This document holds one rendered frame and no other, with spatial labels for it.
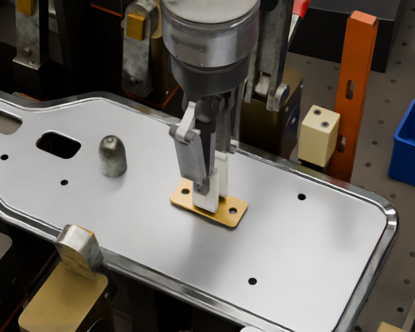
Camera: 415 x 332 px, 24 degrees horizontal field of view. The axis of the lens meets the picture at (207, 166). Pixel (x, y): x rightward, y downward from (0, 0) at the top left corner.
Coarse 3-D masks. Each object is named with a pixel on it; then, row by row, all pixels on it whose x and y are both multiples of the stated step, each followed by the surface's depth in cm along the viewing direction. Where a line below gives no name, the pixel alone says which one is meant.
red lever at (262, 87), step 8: (296, 0) 112; (304, 0) 112; (296, 8) 112; (304, 8) 112; (296, 16) 112; (296, 24) 112; (288, 48) 113; (264, 72) 112; (264, 80) 112; (256, 88) 112; (264, 88) 112; (264, 96) 112
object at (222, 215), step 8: (184, 184) 110; (176, 192) 109; (176, 200) 108; (184, 200) 108; (224, 200) 108; (232, 200) 108; (240, 200) 108; (192, 208) 108; (200, 208) 108; (224, 208) 108; (232, 208) 108; (240, 208) 108; (208, 216) 107; (216, 216) 107; (224, 216) 107; (232, 216) 107; (240, 216) 107; (232, 224) 106
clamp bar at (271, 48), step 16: (272, 0) 100; (288, 0) 102; (272, 16) 106; (288, 16) 104; (272, 32) 107; (288, 32) 107; (256, 48) 108; (272, 48) 108; (256, 64) 110; (272, 64) 109; (256, 80) 112; (272, 80) 110; (272, 96) 111
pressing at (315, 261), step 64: (64, 128) 117; (128, 128) 117; (0, 192) 110; (64, 192) 110; (128, 192) 110; (256, 192) 110; (320, 192) 110; (128, 256) 104; (192, 256) 104; (256, 256) 104; (320, 256) 104; (384, 256) 105; (256, 320) 99; (320, 320) 99
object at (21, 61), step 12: (24, 60) 126; (48, 60) 127; (24, 72) 127; (36, 72) 126; (48, 72) 128; (24, 84) 129; (36, 84) 127; (48, 84) 129; (36, 96) 129; (48, 96) 131; (60, 156) 141
